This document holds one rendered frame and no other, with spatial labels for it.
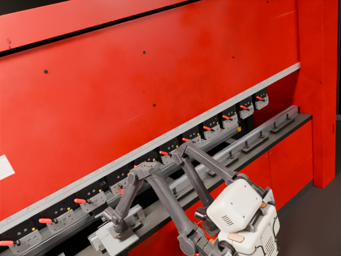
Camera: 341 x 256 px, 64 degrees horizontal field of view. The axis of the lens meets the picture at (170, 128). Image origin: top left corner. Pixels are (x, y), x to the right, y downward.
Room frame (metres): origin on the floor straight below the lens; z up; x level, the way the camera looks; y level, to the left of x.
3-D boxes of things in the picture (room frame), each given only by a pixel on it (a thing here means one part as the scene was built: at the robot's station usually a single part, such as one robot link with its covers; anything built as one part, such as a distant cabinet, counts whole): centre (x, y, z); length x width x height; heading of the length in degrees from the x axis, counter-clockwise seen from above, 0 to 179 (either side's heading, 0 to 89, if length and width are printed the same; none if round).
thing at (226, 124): (2.01, -0.46, 1.26); 0.15 x 0.09 x 0.17; 120
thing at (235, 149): (2.06, -0.54, 0.92); 1.68 x 0.06 x 0.10; 120
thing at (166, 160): (1.71, 0.06, 1.26); 0.15 x 0.09 x 0.17; 120
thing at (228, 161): (1.88, -0.34, 0.89); 0.30 x 0.05 x 0.03; 120
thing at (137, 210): (1.46, 0.51, 0.92); 0.39 x 0.06 x 0.10; 120
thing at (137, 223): (1.40, 0.50, 0.89); 0.30 x 0.05 x 0.03; 120
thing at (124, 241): (1.30, 0.49, 1.00); 0.26 x 0.18 x 0.01; 30
